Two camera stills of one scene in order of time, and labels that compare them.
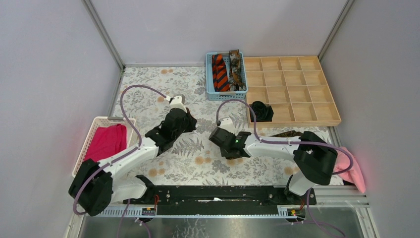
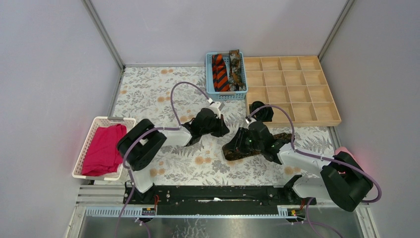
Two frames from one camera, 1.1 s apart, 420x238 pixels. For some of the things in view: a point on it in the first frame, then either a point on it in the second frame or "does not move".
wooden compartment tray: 297,89 does not move
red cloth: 107,141 does not move
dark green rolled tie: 263,113 does not move
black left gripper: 183,119 to 216,124
